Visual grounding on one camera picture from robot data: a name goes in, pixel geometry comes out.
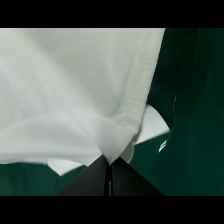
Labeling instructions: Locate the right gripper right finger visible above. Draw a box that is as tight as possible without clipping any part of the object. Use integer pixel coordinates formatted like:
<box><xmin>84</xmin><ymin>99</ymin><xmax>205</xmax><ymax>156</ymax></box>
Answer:
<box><xmin>111</xmin><ymin>156</ymin><xmax>165</xmax><ymax>197</ymax></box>

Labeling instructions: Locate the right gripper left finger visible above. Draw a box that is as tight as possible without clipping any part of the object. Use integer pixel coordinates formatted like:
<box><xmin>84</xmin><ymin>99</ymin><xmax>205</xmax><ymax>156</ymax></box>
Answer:
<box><xmin>57</xmin><ymin>154</ymin><xmax>110</xmax><ymax>197</ymax></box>

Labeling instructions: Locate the white T-shirt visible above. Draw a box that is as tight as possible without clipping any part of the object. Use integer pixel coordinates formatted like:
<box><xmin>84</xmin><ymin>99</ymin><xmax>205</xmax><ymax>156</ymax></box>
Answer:
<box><xmin>0</xmin><ymin>28</ymin><xmax>171</xmax><ymax>177</ymax></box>

